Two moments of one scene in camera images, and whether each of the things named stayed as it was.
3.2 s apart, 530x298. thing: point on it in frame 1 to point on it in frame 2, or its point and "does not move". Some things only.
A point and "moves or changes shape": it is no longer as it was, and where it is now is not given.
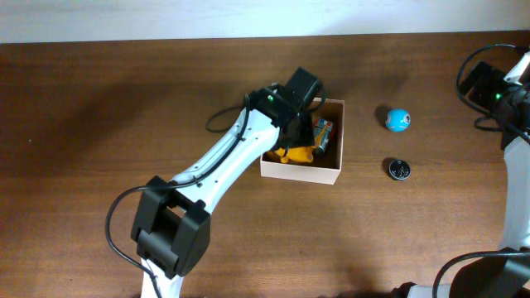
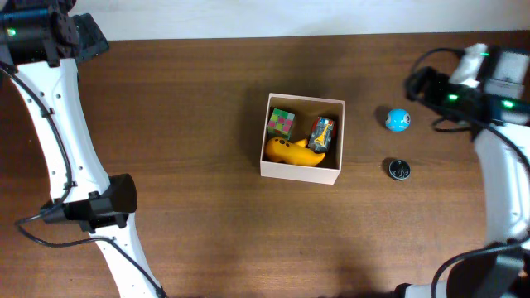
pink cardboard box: (325, 167) does not move
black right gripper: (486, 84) to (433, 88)
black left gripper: (308, 131) to (93, 40)
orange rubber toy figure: (302, 154) moves or changes shape
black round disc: (399, 170) does not move
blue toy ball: (397, 120) does not move
